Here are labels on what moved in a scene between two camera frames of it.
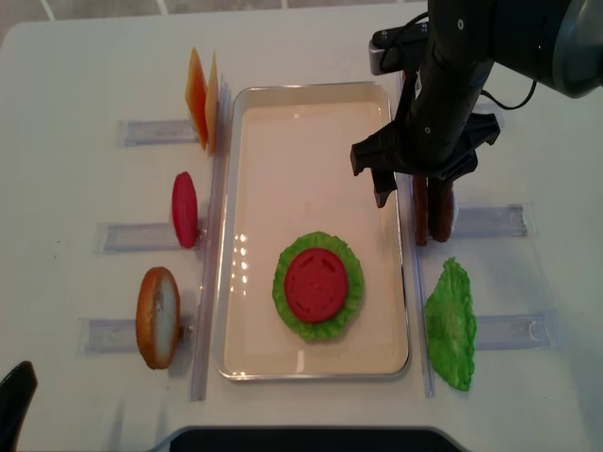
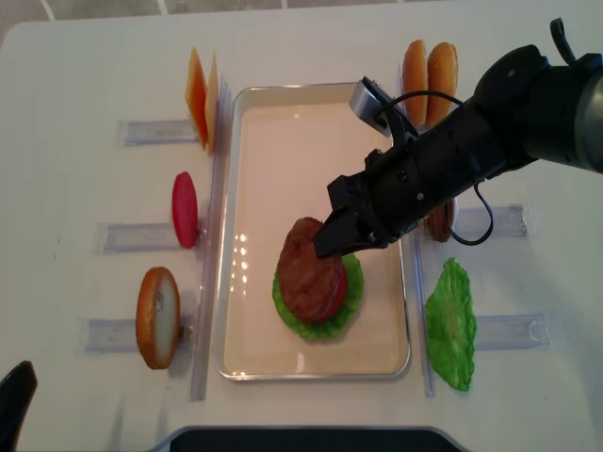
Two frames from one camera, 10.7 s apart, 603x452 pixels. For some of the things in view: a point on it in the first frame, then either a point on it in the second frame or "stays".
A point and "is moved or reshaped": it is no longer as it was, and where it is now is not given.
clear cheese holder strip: (134, 132) stays
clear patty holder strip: (492, 221) stays
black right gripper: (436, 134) -> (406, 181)
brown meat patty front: (421, 208) is moved or reshaped
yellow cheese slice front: (211, 93) stays
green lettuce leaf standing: (451, 325) stays
